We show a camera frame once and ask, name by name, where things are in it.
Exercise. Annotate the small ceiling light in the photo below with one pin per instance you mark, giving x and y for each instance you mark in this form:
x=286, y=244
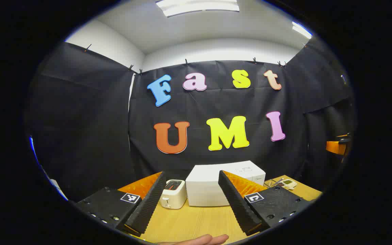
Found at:
x=301, y=30

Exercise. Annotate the white toaster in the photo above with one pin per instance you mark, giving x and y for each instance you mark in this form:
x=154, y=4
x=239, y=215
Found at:
x=174, y=197

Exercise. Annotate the black backdrop cloth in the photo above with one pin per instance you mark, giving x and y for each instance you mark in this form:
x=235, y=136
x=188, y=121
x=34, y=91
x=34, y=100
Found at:
x=199, y=102

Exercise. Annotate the white sectioned dish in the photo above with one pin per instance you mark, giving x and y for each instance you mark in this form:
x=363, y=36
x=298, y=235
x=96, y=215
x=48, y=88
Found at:
x=288, y=184

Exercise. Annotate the long ceiling light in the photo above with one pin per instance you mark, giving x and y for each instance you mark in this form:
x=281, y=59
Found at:
x=197, y=7

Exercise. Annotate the metal spoon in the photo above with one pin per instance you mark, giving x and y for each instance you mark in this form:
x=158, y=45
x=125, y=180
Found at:
x=278, y=181

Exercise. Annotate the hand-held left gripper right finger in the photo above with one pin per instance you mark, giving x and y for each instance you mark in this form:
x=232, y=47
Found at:
x=238, y=204

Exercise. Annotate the white microwave oven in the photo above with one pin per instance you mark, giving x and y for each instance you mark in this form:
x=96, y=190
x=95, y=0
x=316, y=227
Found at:
x=202, y=187

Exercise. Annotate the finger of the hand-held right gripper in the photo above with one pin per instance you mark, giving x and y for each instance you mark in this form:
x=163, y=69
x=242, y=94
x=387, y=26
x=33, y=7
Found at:
x=335, y=147

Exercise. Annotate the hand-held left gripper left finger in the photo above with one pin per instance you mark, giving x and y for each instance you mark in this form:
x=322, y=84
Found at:
x=148, y=207

